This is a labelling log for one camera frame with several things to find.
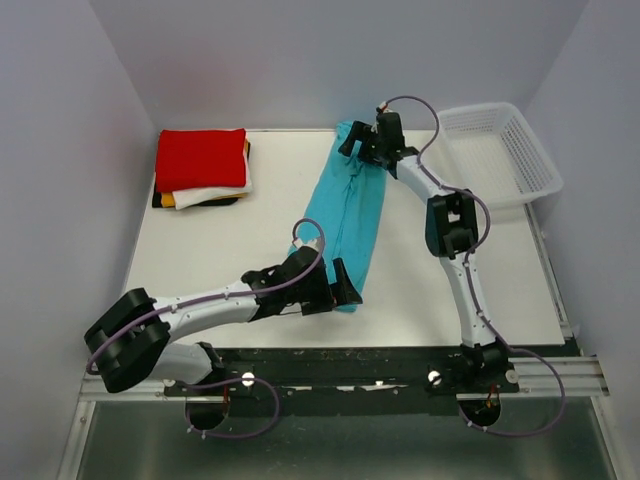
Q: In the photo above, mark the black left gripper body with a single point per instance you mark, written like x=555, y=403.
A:
x=318, y=289

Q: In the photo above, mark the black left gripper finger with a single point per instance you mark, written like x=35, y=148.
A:
x=315, y=308
x=343, y=290

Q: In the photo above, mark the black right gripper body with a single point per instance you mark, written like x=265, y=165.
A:
x=372, y=153

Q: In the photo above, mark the teal t shirt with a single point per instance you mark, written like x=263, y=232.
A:
x=347, y=202

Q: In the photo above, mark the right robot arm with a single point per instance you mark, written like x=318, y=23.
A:
x=451, y=233

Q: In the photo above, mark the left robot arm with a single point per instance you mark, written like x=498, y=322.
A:
x=139, y=334

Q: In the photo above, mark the white plastic mesh basket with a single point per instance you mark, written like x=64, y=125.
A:
x=498, y=155

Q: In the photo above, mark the white folded t shirt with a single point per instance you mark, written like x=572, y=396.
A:
x=215, y=196

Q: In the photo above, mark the yellow folded t shirt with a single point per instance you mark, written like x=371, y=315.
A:
x=206, y=196

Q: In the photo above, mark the black folded t shirt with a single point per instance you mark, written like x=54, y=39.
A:
x=167, y=201

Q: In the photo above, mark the red folded t shirt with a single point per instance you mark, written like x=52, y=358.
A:
x=200, y=159

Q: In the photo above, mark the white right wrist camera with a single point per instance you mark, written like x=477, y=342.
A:
x=382, y=106

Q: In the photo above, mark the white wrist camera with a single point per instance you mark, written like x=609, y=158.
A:
x=315, y=243
x=382, y=106

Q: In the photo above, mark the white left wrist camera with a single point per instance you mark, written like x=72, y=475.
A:
x=315, y=243

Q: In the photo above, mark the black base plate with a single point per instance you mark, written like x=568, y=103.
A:
x=254, y=383

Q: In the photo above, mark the aluminium mounting rail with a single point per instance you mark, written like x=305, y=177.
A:
x=529, y=378

